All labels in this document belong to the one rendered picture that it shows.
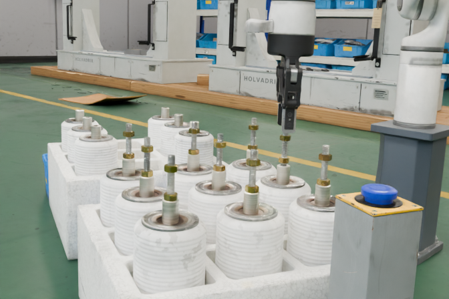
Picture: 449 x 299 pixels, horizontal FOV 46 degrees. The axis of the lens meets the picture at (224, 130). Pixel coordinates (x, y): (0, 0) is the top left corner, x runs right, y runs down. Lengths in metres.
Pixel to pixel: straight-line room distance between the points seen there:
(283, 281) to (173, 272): 0.15
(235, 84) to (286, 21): 2.76
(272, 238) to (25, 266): 0.64
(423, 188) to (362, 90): 1.80
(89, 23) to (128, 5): 3.10
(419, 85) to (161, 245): 0.76
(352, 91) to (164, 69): 1.67
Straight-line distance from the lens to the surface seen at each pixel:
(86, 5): 5.41
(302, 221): 0.78
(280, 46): 0.84
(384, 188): 0.63
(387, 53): 3.01
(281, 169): 0.89
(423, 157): 1.24
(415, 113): 1.25
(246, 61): 3.73
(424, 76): 1.24
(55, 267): 1.20
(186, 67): 4.31
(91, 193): 1.18
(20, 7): 7.52
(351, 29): 10.43
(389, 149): 1.26
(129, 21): 8.40
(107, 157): 1.20
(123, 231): 0.80
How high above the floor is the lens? 0.50
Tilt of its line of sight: 11 degrees down
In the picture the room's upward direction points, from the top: 2 degrees clockwise
